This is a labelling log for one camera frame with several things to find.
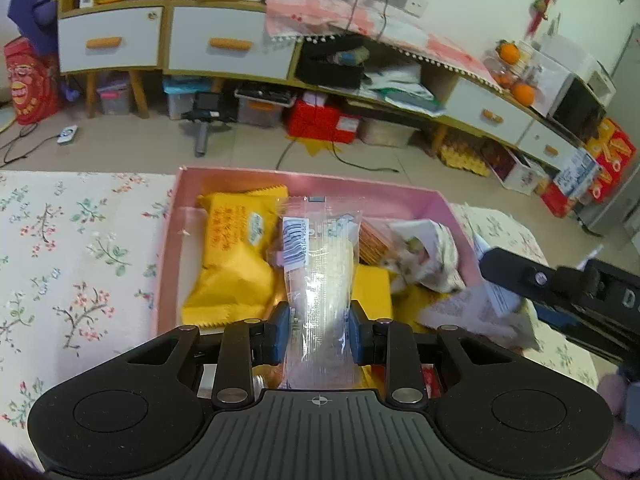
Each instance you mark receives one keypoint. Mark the large yellow snack bag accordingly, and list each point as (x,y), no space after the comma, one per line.
(236,281)

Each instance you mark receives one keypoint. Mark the purple plush toy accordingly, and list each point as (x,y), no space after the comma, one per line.
(37,21)

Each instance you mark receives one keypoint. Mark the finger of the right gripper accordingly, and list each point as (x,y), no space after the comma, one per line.
(558,321)
(555,288)

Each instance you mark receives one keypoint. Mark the small yellow snack pack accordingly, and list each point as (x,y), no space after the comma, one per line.
(371,288)

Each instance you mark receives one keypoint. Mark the long wooden tv cabinet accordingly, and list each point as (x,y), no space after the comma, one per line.
(230,40)

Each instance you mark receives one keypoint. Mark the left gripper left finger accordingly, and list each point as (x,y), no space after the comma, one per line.
(245,345)

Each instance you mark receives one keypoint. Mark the floral tablecloth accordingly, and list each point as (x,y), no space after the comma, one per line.
(94,264)

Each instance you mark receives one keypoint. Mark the black open box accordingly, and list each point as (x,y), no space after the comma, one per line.
(337,62)

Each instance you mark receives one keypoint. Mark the red gift bag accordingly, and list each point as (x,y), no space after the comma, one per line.
(33,79)

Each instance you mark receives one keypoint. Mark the clear white cracker pack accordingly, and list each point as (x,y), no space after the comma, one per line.
(319,256)

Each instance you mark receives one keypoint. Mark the orange fruit lower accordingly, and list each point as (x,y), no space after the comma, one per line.
(523,93)

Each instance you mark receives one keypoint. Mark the yellow egg tray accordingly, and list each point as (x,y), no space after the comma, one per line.
(461,151)

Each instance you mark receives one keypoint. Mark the wooden shelf cabinet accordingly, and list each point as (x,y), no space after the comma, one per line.
(126,36)

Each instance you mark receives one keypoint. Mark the pink cardboard box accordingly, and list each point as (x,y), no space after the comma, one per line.
(181,258)

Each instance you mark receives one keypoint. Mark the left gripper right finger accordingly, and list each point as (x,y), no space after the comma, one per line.
(392,345)

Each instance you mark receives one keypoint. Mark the silver refrigerator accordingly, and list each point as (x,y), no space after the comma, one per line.
(601,218)

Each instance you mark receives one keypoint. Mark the pink cloth runner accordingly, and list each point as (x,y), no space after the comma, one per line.
(319,20)

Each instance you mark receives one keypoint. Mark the orange fruit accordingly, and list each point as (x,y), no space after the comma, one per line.
(508,52)
(523,93)

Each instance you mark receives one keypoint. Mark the orange fruit upper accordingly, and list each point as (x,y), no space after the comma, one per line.
(508,52)

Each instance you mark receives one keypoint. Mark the clear plastic storage bin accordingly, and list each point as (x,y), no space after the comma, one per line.
(386,134)

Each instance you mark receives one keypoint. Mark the red storage box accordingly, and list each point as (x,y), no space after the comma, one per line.
(324,123)

